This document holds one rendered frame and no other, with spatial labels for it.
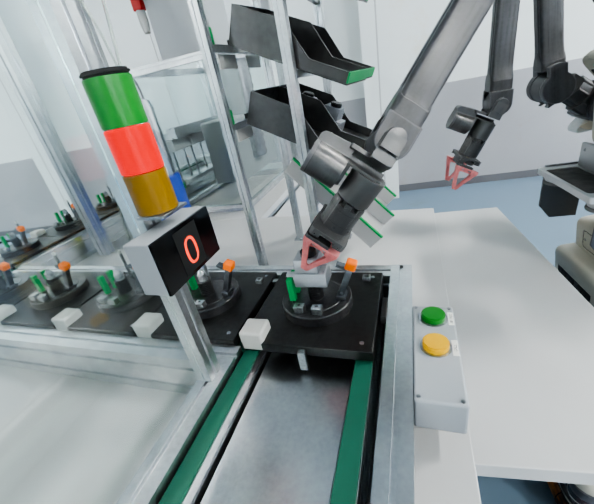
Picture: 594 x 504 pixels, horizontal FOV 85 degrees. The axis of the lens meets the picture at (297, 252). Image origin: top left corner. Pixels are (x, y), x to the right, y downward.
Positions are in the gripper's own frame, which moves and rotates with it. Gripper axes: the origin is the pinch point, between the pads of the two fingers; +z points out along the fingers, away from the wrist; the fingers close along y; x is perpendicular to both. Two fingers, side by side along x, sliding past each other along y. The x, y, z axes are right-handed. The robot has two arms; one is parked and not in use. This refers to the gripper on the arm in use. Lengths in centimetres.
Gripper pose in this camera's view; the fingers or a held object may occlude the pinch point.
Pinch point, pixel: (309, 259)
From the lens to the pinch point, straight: 61.2
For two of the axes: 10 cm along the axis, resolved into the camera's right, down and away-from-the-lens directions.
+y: -2.8, 4.8, -8.3
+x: 8.4, 5.4, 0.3
